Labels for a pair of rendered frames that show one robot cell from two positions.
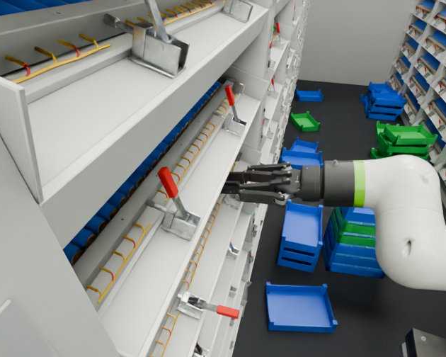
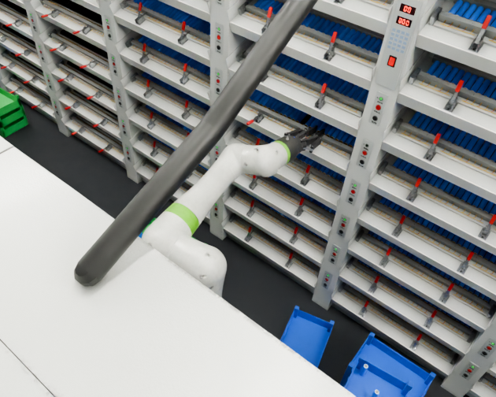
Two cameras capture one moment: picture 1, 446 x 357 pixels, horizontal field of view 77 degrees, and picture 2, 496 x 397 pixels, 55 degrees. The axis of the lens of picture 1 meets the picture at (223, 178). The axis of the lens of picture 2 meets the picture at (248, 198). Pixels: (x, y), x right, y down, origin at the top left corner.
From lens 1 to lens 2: 1.85 m
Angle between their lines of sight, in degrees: 76
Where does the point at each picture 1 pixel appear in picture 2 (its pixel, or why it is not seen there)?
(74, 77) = (255, 20)
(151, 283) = not seen: hidden behind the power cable
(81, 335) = (225, 41)
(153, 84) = (257, 30)
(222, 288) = (283, 172)
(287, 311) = (304, 337)
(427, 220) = (239, 146)
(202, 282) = (268, 124)
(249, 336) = (294, 298)
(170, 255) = not seen: hidden behind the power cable
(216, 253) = (280, 132)
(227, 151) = (301, 98)
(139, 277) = not seen: hidden behind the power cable
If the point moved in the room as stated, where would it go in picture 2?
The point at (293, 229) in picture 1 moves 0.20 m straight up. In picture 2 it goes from (389, 369) to (402, 346)
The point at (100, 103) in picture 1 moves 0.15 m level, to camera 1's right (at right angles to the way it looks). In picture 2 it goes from (249, 24) to (232, 41)
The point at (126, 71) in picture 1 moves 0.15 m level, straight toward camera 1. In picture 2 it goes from (261, 27) to (221, 23)
